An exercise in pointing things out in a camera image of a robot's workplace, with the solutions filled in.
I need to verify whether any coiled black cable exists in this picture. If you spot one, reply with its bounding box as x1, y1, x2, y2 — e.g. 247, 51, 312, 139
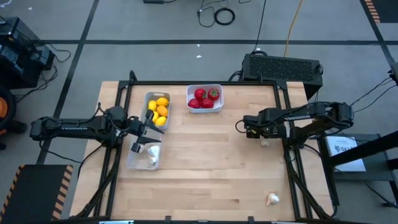
213, 7, 236, 26

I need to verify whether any black tyre orange hub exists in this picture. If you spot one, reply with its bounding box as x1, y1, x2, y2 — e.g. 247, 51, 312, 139
0, 84, 17, 131

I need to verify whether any black metal stand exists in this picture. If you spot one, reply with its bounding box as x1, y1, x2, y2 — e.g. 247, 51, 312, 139
317, 130, 398, 209

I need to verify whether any thin black floor cable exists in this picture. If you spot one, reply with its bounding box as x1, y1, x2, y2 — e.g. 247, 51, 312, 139
197, 0, 240, 29

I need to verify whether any white printed paper sheet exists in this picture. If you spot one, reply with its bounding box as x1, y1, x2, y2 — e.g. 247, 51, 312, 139
325, 135, 367, 173

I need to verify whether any yellow power cable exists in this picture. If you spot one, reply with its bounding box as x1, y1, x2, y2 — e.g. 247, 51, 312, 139
283, 0, 304, 58

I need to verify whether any black power cable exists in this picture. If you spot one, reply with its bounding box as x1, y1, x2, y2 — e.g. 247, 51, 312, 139
252, 0, 268, 54

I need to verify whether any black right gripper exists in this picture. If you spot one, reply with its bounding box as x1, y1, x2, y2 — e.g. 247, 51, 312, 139
243, 108, 289, 140

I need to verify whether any black perforated computer case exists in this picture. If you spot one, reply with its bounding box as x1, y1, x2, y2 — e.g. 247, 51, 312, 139
241, 53, 324, 101

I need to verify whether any white bowl of strawberries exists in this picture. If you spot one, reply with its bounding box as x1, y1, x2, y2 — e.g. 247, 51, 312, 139
185, 83, 225, 114

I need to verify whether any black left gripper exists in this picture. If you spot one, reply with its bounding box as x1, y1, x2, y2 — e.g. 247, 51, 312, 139
126, 109, 165, 152

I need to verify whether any black equipment stack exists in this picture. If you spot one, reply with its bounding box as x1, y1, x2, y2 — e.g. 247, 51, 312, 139
0, 16, 56, 90

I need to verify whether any black mat hazard-striped edge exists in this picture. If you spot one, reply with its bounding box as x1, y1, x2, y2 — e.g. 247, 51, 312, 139
0, 164, 75, 224
362, 0, 398, 24

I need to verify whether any grey plastic bin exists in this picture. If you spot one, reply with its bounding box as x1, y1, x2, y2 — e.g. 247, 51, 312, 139
140, 91, 172, 131

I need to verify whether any clear plastic bin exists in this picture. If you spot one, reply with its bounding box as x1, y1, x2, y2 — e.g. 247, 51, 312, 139
126, 128, 163, 171

